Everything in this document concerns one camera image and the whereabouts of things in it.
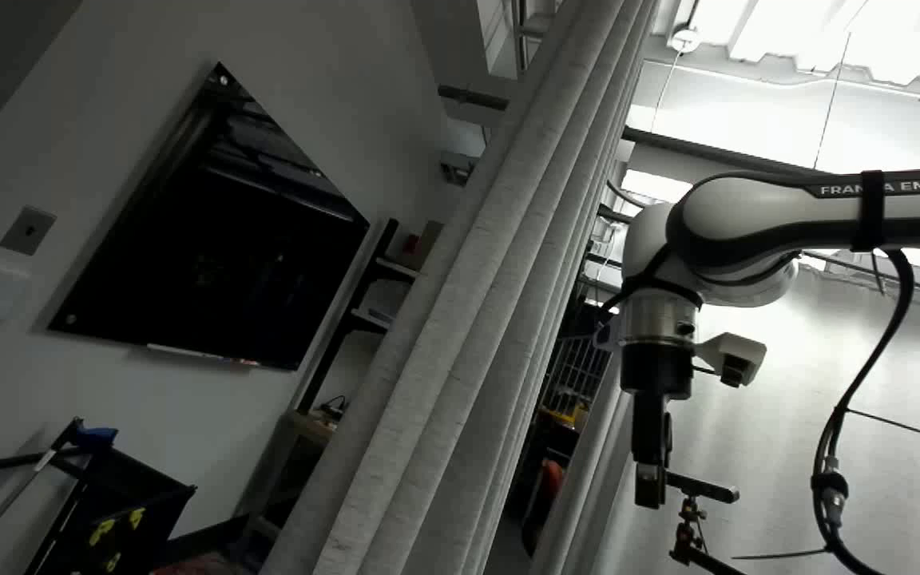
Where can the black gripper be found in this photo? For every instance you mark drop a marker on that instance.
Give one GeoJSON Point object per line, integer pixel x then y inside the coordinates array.
{"type": "Point", "coordinates": [658, 368]}

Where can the grey fabric curtain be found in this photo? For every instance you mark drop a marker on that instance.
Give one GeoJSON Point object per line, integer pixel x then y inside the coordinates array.
{"type": "Point", "coordinates": [449, 351]}

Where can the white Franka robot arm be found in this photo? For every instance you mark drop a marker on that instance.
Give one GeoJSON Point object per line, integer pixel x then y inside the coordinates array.
{"type": "Point", "coordinates": [760, 210]}

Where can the orange red object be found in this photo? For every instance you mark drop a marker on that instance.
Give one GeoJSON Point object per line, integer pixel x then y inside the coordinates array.
{"type": "Point", "coordinates": [550, 482]}

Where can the black cart with yellow stickers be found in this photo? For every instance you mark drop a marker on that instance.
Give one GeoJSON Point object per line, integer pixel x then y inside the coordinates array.
{"type": "Point", "coordinates": [110, 512]}

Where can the black camera tripod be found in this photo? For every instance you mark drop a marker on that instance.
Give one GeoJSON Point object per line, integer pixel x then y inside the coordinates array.
{"type": "Point", "coordinates": [694, 532]}

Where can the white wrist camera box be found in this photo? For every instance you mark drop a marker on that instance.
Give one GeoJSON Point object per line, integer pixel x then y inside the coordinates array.
{"type": "Point", "coordinates": [736, 354]}

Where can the dark wall shelf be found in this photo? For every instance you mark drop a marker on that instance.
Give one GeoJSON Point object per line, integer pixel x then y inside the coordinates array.
{"type": "Point", "coordinates": [376, 291]}

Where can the grey wall switch plate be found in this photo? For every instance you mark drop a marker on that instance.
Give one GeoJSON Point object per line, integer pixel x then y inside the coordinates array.
{"type": "Point", "coordinates": [27, 230]}

